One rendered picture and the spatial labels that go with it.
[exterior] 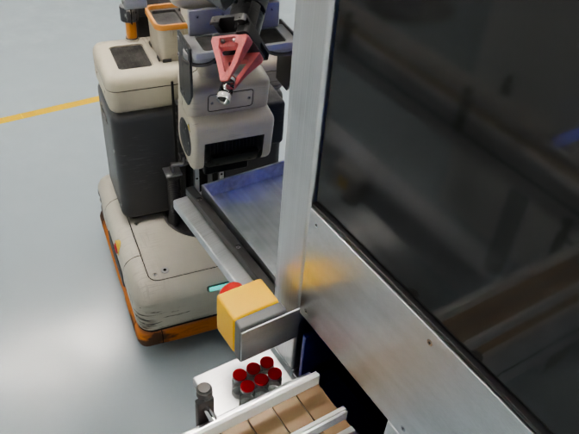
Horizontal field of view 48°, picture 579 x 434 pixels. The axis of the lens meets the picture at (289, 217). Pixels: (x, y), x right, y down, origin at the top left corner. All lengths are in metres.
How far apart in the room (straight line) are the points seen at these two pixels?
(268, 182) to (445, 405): 0.76
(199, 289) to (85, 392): 0.46
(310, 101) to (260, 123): 1.01
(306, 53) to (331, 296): 0.30
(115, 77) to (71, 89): 1.65
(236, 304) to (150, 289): 1.09
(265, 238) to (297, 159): 0.46
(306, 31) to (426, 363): 0.37
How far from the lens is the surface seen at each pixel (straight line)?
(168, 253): 2.08
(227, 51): 1.13
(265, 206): 1.30
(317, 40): 0.69
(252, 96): 1.73
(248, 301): 0.91
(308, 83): 0.72
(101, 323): 2.28
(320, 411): 0.93
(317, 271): 0.83
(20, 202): 2.82
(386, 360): 0.77
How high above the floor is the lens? 1.70
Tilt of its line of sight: 40 degrees down
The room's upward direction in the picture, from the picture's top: 5 degrees clockwise
